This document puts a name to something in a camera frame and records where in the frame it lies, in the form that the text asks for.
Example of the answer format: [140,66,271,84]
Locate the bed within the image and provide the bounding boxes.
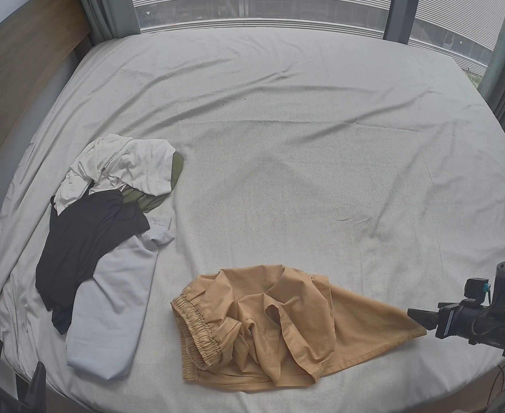
[0,0,505,413]

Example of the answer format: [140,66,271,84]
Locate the pale grey garment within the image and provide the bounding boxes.
[65,215,175,382]

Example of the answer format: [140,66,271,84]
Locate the tan shorts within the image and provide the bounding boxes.
[170,264,427,392]

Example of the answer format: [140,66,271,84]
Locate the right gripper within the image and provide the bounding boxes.
[434,300,485,342]

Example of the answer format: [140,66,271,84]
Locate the black garment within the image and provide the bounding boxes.
[36,189,151,335]

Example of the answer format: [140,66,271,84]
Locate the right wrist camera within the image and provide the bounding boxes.
[464,276,491,308]

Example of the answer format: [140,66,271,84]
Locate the white garment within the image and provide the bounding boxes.
[55,134,178,214]

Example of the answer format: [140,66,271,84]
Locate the green garment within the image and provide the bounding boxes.
[119,152,185,214]

